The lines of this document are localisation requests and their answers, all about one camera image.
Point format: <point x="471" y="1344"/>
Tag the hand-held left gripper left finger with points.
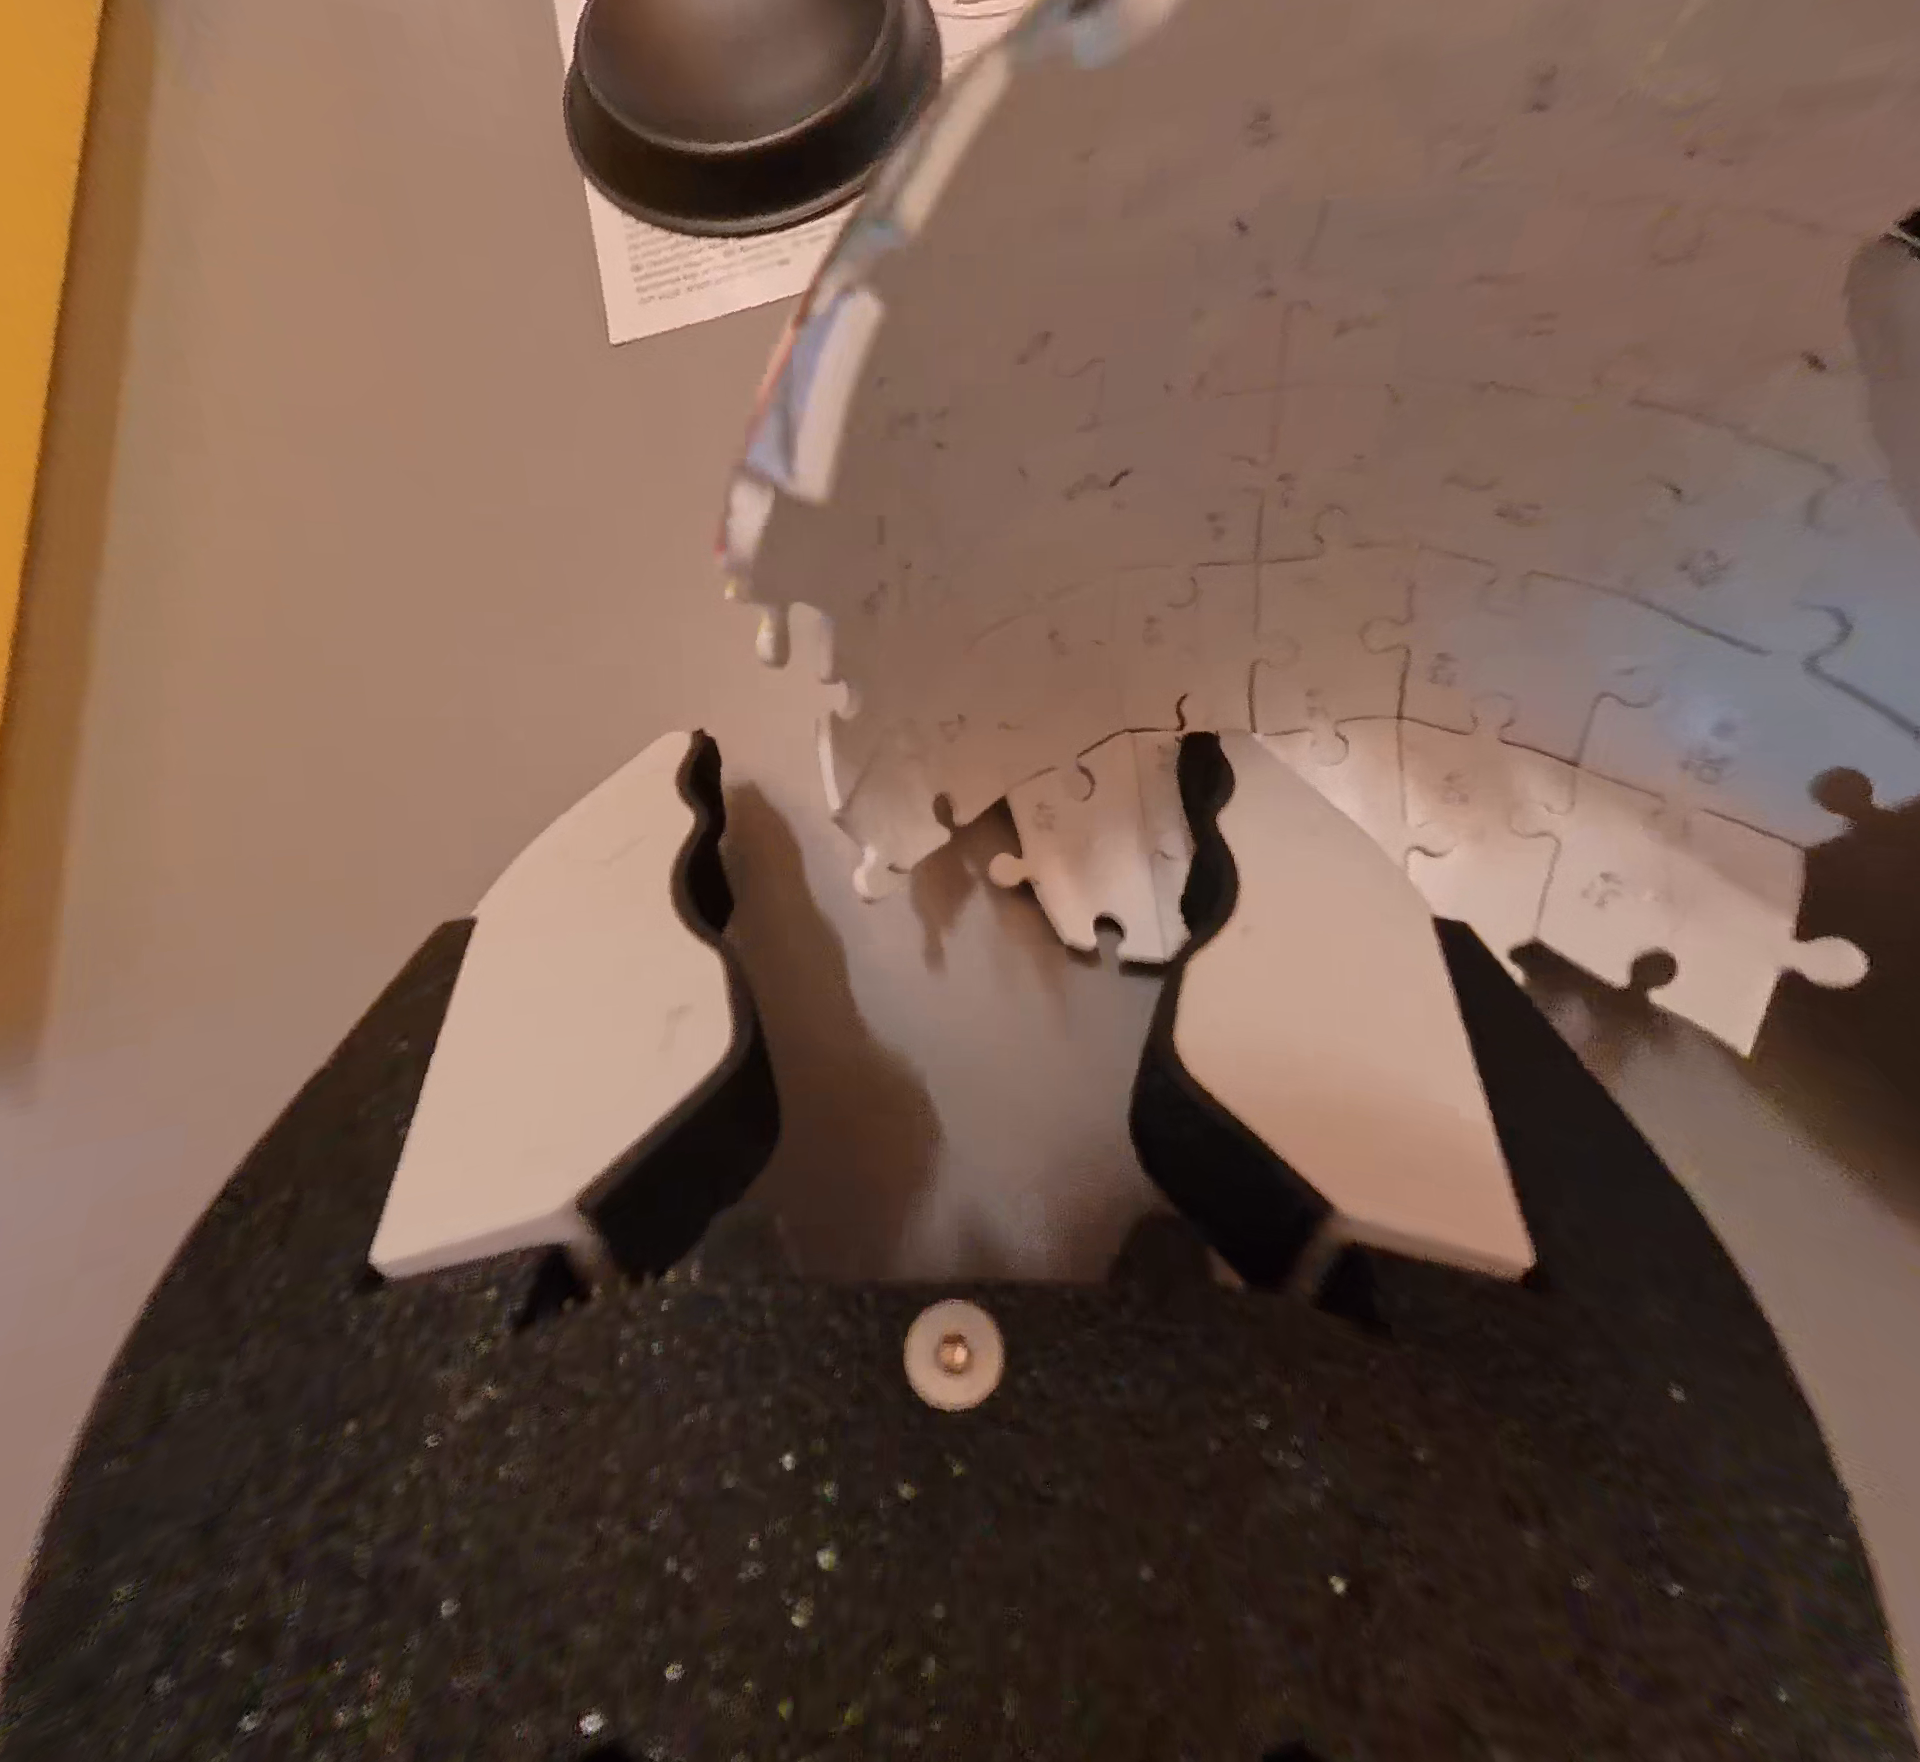
<point x="570" y="1027"/>

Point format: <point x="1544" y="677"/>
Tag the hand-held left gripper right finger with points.
<point x="1336" y="1043"/>

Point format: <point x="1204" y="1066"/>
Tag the partly built puzzle ball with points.
<point x="1349" y="293"/>

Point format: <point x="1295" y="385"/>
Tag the white instruction leaflet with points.
<point x="660" y="293"/>

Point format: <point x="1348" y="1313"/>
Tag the yellow plastic tote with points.
<point x="44" y="216"/>

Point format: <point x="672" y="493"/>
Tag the black round stand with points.
<point x="735" y="37"/>

